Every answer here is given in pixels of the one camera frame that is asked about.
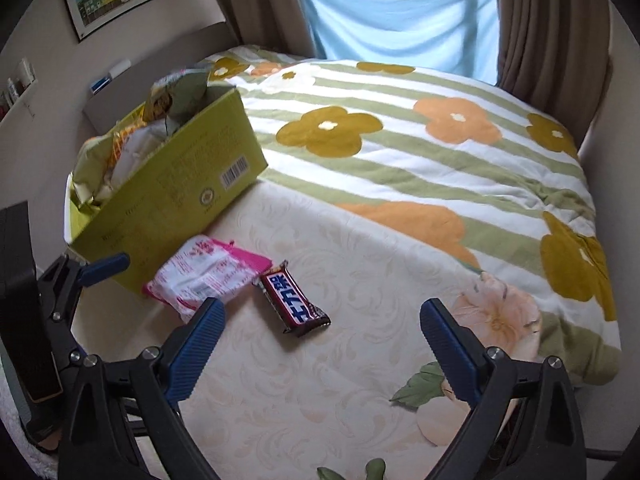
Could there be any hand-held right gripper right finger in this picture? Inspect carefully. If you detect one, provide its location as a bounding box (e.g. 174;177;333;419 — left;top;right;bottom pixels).
419;298;586;480

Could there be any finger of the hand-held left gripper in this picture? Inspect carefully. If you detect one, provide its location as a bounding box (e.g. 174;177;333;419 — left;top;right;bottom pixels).
42;310;88;376
36;253;132;323

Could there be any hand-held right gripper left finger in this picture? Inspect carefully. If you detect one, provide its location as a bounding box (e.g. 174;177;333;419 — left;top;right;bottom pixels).
57;297;227;480

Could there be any small pink white snack packet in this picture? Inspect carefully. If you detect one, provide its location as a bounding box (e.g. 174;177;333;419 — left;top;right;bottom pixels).
142;235;273;323

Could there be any dark chocolate bar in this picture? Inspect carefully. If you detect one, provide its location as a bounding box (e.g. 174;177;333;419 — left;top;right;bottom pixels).
252;260;332;336

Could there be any green cardboard box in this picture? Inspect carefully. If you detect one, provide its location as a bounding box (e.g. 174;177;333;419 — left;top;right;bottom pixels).
65;67;269;293

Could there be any fluffy white rug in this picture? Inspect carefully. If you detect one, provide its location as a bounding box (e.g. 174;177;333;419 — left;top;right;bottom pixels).
0;370;61;480

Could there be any cream floral tablecloth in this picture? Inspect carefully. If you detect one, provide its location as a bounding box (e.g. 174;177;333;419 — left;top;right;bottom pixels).
70;180;546;480

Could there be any grey headboard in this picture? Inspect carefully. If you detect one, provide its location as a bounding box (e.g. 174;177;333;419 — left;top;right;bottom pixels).
82;22;241;133

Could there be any striped floral blanket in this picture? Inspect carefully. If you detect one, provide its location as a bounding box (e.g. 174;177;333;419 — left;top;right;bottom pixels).
197;45;621;376

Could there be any beige curtain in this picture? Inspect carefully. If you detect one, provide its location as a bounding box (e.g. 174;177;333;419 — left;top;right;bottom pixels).
200;0;321;58
492;0;613;146

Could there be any light blue window cloth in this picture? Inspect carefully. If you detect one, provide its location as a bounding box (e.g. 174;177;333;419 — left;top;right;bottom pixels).
297;0;501;86

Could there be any white wall shelf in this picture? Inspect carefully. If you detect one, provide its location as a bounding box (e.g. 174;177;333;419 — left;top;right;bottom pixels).
0;77;40;121

